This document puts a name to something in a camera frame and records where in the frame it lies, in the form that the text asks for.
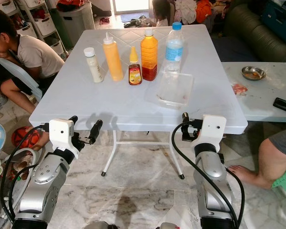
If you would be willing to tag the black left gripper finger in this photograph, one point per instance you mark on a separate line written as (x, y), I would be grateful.
(96, 131)
(74, 120)

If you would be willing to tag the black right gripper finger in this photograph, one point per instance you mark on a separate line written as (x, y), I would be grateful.
(185, 118)

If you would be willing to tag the clear plastic container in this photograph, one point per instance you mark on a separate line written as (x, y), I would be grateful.
(174, 90)

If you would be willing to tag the white plastic folding table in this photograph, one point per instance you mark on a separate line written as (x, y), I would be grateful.
(114, 107)

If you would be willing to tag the orange ball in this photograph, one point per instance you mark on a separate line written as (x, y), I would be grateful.
(25, 138)

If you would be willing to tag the small white sauce bottle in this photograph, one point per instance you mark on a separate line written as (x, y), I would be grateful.
(94, 67)

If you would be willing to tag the red plastic wrapper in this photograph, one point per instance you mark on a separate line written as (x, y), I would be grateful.
(240, 89)

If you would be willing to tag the small honey bottle yellow cap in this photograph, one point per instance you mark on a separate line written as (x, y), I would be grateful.
(135, 75)

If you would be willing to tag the pale blue plastic chair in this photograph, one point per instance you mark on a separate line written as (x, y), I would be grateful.
(19, 76)

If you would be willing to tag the water bottle blue cap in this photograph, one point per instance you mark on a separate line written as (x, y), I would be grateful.
(174, 47)

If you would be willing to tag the yellow squeeze sauce bottle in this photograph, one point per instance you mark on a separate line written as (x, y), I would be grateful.
(113, 59)

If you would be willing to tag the large orange liquid bottle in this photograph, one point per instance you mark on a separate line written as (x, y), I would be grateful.
(149, 55)

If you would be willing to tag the boy in beige shirt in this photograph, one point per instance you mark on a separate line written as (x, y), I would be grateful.
(38, 55)

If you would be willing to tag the white side table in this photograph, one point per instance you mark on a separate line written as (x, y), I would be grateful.
(257, 98)

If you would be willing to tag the small metal bowl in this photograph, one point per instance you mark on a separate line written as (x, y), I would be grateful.
(253, 73)

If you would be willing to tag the seated person's bare leg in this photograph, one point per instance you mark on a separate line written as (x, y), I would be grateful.
(269, 160)

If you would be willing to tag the grey laundry basket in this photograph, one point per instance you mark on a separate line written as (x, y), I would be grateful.
(76, 24)

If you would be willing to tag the black phone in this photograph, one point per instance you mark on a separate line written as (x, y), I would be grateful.
(284, 105)

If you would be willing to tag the white shelf rack with bins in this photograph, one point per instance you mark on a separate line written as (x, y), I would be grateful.
(40, 26)

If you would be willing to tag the pile of clothes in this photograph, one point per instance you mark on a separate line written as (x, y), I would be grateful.
(193, 10)

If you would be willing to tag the small child sitting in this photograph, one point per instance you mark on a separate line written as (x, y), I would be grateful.
(161, 12)

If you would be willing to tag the dark green sofa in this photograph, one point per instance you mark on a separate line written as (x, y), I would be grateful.
(248, 28)

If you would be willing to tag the dark blue plastic crate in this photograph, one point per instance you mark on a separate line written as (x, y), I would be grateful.
(279, 16)

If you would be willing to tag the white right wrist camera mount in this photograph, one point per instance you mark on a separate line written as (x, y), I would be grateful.
(209, 131)

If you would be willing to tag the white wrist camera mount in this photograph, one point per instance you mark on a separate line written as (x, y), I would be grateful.
(209, 131)
(62, 136)

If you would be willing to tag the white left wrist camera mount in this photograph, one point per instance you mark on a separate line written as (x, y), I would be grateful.
(62, 136)

